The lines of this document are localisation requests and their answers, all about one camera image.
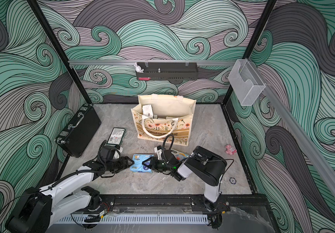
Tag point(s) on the clear acrylic wall box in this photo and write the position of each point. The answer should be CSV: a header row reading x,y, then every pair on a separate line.
x,y
246,81

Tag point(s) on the black wall shelf tray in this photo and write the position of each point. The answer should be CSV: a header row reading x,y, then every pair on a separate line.
x,y
168,72

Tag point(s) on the aluminium wall rail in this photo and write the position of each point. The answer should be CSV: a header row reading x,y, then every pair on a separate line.
x,y
109,62
311,141

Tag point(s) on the black briefcase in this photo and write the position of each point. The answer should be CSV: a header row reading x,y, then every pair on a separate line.
x,y
77,134

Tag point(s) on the blue dog tissue pack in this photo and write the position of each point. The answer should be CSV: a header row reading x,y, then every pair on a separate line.
x,y
138,159

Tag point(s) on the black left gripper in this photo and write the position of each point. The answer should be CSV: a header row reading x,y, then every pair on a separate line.
x,y
123,165

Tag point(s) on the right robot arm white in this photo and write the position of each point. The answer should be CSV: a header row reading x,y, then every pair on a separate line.
x,y
208,166

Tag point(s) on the black corner frame post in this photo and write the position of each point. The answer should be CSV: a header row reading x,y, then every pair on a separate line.
x,y
259,27
62,55

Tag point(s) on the green tissue pack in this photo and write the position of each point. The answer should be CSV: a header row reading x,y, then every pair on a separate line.
x,y
116,136

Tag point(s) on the round sticker on table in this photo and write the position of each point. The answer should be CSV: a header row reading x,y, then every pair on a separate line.
x,y
232,180

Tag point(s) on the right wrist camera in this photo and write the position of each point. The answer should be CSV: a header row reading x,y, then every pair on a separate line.
x,y
159,150

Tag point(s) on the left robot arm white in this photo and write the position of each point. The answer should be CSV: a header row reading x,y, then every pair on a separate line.
x,y
40,208

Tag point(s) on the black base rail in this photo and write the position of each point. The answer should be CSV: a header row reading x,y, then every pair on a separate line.
x,y
165,204

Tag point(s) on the elephant print tissue pack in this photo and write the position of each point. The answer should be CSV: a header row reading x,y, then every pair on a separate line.
x,y
179,155

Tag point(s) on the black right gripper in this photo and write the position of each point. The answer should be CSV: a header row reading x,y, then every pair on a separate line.
x,y
154,160

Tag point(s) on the black corner frame post left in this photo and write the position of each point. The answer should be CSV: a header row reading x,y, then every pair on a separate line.
x,y
62,55

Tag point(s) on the white rabbit figurine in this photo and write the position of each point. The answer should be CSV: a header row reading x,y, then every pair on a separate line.
x,y
138,68

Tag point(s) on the black corner frame post right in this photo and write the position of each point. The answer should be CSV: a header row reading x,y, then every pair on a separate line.
x,y
259,27

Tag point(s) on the floral canvas tote bag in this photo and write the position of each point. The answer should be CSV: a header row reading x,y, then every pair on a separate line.
x,y
172,115

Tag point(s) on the aluminium wall rail right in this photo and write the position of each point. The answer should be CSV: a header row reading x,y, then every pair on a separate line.
x,y
311,141

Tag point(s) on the aluminium wall rail back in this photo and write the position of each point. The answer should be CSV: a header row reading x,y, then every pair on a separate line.
x,y
109,62

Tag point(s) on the white slotted cable duct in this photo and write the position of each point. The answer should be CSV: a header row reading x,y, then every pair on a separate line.
x,y
154,219

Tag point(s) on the pink toy figure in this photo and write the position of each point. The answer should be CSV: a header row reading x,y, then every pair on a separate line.
x,y
230,150

